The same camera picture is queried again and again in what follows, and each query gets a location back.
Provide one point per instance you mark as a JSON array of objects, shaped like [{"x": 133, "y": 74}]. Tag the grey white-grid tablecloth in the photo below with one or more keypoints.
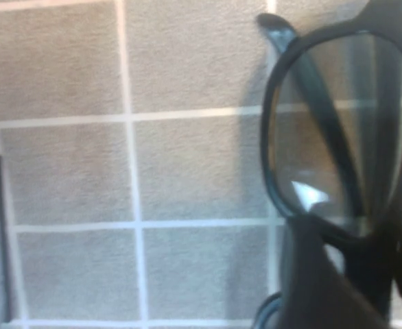
[{"x": 187, "y": 171}]

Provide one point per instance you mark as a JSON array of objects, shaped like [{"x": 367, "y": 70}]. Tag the black framed glasses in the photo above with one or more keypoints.
[{"x": 328, "y": 113}]

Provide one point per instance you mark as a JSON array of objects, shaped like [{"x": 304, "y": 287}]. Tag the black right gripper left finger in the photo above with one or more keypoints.
[{"x": 307, "y": 291}]

